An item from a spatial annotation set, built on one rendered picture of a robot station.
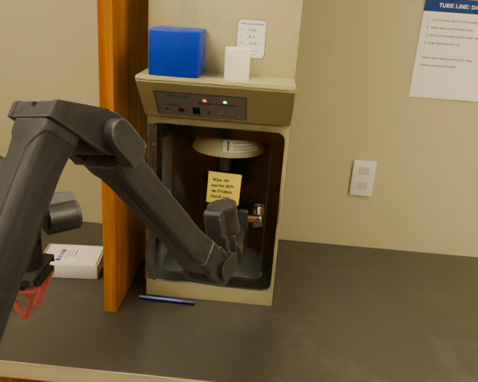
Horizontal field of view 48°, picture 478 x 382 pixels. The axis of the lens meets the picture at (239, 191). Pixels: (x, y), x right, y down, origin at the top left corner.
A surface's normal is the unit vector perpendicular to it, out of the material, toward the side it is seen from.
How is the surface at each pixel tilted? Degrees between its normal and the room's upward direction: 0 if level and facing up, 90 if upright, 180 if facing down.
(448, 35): 90
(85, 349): 0
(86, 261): 0
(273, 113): 135
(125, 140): 80
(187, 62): 90
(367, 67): 90
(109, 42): 90
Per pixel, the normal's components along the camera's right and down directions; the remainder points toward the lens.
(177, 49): -0.07, 0.34
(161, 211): 0.86, 0.10
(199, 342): 0.07, -0.94
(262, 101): -0.10, 0.91
